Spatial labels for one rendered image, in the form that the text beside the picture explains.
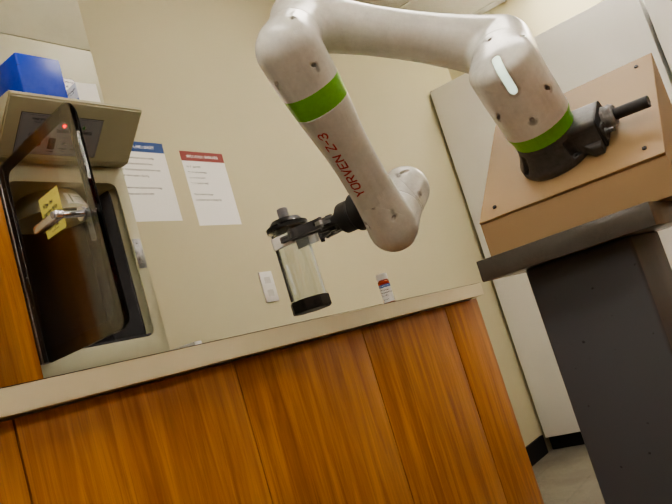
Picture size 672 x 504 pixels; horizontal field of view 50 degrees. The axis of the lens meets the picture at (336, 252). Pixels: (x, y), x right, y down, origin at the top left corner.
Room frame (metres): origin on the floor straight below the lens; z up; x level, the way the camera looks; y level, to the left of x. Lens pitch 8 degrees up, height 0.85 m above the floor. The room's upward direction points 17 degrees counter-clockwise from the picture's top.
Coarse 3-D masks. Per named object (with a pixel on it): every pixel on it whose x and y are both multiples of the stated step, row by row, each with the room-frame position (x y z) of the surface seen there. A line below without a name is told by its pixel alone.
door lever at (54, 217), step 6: (54, 210) 1.13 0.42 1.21; (60, 210) 1.13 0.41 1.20; (72, 210) 1.15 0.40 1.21; (78, 210) 1.16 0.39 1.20; (84, 210) 1.16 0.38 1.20; (48, 216) 1.14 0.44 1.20; (54, 216) 1.13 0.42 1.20; (60, 216) 1.13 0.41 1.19; (66, 216) 1.14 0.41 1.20; (72, 216) 1.15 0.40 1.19; (78, 216) 1.16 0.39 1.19; (84, 216) 1.16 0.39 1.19; (42, 222) 1.16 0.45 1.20; (48, 222) 1.15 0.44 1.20; (54, 222) 1.15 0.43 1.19; (36, 228) 1.18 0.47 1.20; (42, 228) 1.16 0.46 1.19; (48, 228) 1.17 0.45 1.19; (36, 234) 1.18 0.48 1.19
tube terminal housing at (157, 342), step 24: (0, 48) 1.42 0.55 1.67; (24, 48) 1.46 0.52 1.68; (48, 48) 1.51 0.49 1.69; (72, 48) 1.57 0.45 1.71; (72, 72) 1.55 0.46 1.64; (96, 168) 1.55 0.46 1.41; (120, 168) 1.61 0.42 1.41; (120, 192) 1.59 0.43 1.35; (120, 216) 1.61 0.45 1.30; (144, 288) 1.59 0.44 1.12; (144, 312) 1.61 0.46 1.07; (72, 360) 1.41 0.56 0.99; (96, 360) 1.45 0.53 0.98; (120, 360) 1.50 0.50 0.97
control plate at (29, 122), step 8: (24, 112) 1.33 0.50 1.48; (32, 112) 1.34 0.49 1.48; (24, 120) 1.34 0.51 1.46; (32, 120) 1.35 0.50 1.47; (40, 120) 1.36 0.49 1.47; (80, 120) 1.43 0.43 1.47; (88, 120) 1.45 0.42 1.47; (96, 120) 1.46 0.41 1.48; (24, 128) 1.34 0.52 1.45; (32, 128) 1.36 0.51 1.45; (88, 128) 1.46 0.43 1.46; (96, 128) 1.47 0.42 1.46; (16, 136) 1.34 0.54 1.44; (24, 136) 1.35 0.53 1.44; (88, 136) 1.47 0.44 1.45; (96, 136) 1.49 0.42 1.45; (16, 144) 1.35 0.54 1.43; (88, 144) 1.48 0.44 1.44; (96, 144) 1.50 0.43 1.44; (88, 152) 1.49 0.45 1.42
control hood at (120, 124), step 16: (16, 96) 1.30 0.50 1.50; (32, 96) 1.32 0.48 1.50; (48, 96) 1.35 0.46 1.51; (0, 112) 1.30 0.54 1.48; (16, 112) 1.31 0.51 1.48; (48, 112) 1.37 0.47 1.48; (80, 112) 1.42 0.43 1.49; (96, 112) 1.45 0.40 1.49; (112, 112) 1.48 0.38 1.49; (128, 112) 1.52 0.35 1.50; (0, 128) 1.31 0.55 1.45; (16, 128) 1.33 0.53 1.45; (112, 128) 1.51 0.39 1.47; (128, 128) 1.54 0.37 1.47; (0, 144) 1.33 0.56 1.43; (112, 144) 1.53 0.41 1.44; (128, 144) 1.57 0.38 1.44; (0, 160) 1.36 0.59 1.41; (96, 160) 1.52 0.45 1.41; (112, 160) 1.56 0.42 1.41; (128, 160) 1.59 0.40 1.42
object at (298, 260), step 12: (276, 228) 1.73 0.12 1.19; (300, 240) 1.74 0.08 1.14; (288, 252) 1.73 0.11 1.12; (300, 252) 1.73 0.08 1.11; (312, 252) 1.76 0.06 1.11; (288, 264) 1.74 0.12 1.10; (300, 264) 1.73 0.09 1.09; (312, 264) 1.75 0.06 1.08; (288, 276) 1.74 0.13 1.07; (300, 276) 1.73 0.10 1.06; (312, 276) 1.74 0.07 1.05; (300, 288) 1.73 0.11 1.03; (312, 288) 1.73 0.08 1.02; (324, 288) 1.76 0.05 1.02
